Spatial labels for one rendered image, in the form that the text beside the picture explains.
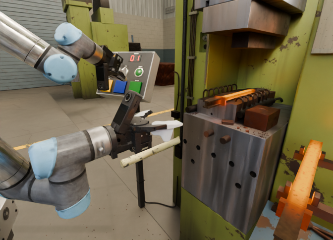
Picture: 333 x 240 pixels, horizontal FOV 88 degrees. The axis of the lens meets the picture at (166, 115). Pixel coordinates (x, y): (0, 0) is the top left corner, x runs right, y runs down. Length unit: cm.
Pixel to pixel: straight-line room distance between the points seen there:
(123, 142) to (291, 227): 37
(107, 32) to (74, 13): 83
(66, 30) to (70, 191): 47
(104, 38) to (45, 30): 347
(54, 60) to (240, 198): 80
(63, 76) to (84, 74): 477
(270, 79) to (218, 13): 56
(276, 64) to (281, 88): 14
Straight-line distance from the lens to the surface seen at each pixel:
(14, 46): 57
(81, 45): 69
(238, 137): 71
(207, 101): 69
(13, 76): 829
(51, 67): 54
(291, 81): 117
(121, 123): 45
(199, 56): 102
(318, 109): 81
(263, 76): 121
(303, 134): 85
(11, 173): 50
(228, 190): 85
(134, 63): 106
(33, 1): 848
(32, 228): 178
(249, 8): 74
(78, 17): 536
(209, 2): 84
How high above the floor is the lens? 118
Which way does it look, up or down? 19 degrees down
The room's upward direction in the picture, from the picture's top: straight up
